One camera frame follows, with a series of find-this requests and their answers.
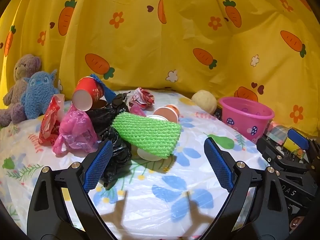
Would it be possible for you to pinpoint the pink plastic bag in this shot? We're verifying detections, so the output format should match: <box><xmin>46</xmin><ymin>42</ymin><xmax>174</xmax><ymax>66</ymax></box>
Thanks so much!
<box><xmin>52</xmin><ymin>104</ymin><xmax>99</xmax><ymax>155</ymax></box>

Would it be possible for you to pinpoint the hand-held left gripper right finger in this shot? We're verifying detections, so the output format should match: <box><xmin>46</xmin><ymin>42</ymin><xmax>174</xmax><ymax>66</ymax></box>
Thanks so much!
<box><xmin>204</xmin><ymin>137</ymin><xmax>293</xmax><ymax>240</ymax></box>

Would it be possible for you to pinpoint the red white wrapper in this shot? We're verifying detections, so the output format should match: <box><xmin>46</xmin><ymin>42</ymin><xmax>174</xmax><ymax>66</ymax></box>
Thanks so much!
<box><xmin>129</xmin><ymin>87</ymin><xmax>155</xmax><ymax>110</ymax></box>

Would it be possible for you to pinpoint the small pink plastic wrapper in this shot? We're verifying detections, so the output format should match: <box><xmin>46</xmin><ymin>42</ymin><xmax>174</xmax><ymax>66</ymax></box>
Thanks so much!
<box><xmin>129</xmin><ymin>104</ymin><xmax>147</xmax><ymax>117</ymax></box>

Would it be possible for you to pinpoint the brown paper cup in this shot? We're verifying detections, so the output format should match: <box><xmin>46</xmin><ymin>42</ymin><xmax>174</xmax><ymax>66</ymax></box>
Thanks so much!
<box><xmin>90</xmin><ymin>99</ymin><xmax>108</xmax><ymax>110</ymax></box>

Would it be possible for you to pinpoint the floral plastic tablecloth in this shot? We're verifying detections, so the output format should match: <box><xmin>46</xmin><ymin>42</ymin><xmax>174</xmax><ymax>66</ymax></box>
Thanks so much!
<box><xmin>0</xmin><ymin>89</ymin><xmax>275</xmax><ymax>240</ymax></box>

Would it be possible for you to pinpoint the red snack wrapper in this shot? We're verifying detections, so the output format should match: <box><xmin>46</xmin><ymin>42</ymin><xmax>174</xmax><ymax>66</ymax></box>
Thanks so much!
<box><xmin>39</xmin><ymin>94</ymin><xmax>66</xmax><ymax>146</ymax></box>

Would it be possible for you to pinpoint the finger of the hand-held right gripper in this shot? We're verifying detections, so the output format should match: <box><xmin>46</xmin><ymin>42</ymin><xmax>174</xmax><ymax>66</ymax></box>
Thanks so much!
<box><xmin>287</xmin><ymin>129</ymin><xmax>316</xmax><ymax>155</ymax></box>
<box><xmin>256</xmin><ymin>137</ymin><xmax>310</xmax><ymax>172</ymax></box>

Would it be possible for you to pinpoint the black plastic bag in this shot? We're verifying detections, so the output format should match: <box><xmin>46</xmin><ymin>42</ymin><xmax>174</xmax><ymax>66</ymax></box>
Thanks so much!
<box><xmin>86</xmin><ymin>94</ymin><xmax>133</xmax><ymax>189</ymax></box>

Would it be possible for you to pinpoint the blue plush toy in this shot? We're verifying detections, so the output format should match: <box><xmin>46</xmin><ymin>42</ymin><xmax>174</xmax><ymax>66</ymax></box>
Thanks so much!
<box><xmin>21</xmin><ymin>69</ymin><xmax>62</xmax><ymax>120</ymax></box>

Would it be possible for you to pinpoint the red paper cup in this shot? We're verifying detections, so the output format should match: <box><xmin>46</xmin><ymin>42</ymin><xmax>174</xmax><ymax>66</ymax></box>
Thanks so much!
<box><xmin>72</xmin><ymin>76</ymin><xmax>105</xmax><ymax>112</ymax></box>

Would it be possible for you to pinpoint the pale striped wrapper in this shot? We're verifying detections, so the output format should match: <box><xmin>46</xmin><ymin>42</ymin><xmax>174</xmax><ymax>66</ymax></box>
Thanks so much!
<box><xmin>269</xmin><ymin>125</ymin><xmax>290</xmax><ymax>143</ymax></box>

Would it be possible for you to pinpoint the person's right hand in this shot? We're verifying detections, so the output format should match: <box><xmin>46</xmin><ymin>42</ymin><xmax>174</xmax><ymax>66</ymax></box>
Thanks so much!
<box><xmin>289</xmin><ymin>216</ymin><xmax>306</xmax><ymax>233</ymax></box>

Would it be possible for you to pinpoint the green foam net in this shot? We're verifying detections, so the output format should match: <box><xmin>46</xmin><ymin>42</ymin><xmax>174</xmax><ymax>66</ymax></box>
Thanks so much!
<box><xmin>111</xmin><ymin>112</ymin><xmax>182</xmax><ymax>159</ymax></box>

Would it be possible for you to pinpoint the orange paper cup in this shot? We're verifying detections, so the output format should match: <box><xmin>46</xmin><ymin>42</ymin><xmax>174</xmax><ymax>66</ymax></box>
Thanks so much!
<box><xmin>146</xmin><ymin>104</ymin><xmax>180</xmax><ymax>124</ymax></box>

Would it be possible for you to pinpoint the yellow snack packet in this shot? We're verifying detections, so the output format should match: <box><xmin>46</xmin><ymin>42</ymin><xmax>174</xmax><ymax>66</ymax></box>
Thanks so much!
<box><xmin>284</xmin><ymin>134</ymin><xmax>305</xmax><ymax>156</ymax></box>

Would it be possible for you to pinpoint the yellow carrot print cloth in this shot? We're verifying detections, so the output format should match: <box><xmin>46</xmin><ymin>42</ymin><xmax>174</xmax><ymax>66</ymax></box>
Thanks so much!
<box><xmin>0</xmin><ymin>0</ymin><xmax>320</xmax><ymax>140</ymax></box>

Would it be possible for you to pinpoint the purple teddy bear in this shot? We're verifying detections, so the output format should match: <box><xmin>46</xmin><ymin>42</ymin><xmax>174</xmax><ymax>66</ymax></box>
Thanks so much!
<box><xmin>0</xmin><ymin>54</ymin><xmax>43</xmax><ymax>128</ymax></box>

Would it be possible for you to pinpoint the white paper cup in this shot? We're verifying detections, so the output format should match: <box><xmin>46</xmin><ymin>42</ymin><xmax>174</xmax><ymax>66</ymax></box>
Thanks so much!
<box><xmin>136</xmin><ymin>147</ymin><xmax>165</xmax><ymax>162</ymax></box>

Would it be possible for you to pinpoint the pink plastic basin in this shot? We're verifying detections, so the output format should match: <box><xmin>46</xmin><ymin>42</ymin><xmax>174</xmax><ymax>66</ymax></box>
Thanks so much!
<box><xmin>219</xmin><ymin>97</ymin><xmax>275</xmax><ymax>145</ymax></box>

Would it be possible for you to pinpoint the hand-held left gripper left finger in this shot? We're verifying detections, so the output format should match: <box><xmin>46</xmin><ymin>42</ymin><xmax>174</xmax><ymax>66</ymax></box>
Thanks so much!
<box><xmin>26</xmin><ymin>139</ymin><xmax>118</xmax><ymax>240</ymax></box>

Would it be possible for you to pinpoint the cream fuzzy ball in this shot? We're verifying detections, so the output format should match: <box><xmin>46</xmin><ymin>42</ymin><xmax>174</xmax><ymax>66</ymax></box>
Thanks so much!
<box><xmin>191</xmin><ymin>90</ymin><xmax>217</xmax><ymax>115</ymax></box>

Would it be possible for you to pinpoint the blue foam net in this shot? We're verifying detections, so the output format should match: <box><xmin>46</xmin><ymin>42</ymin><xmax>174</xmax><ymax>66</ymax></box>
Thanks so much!
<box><xmin>90</xmin><ymin>74</ymin><xmax>117</xmax><ymax>103</ymax></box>

